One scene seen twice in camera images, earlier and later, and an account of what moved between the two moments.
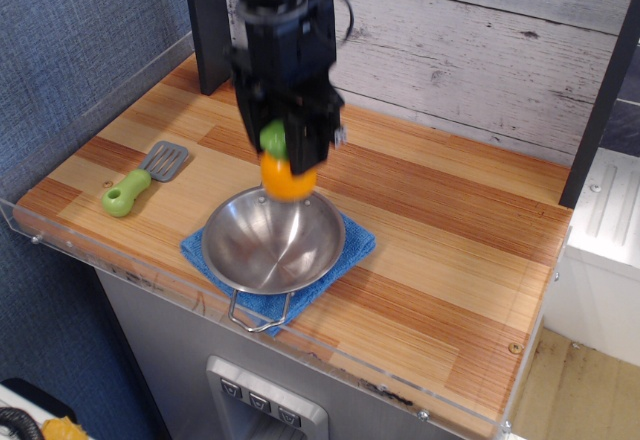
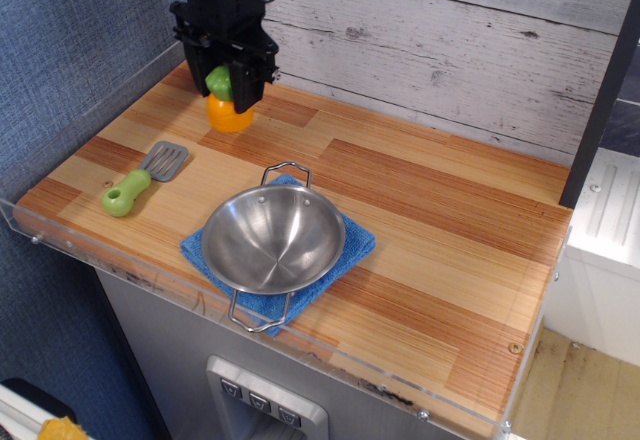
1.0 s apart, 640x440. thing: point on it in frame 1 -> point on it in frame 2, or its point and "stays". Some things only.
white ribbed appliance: (594, 297) stays
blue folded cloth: (266, 311) stays
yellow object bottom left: (62, 429) stays
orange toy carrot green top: (278, 176) -> (221, 112)
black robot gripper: (286, 72) -> (224, 11)
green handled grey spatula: (160, 164) stays
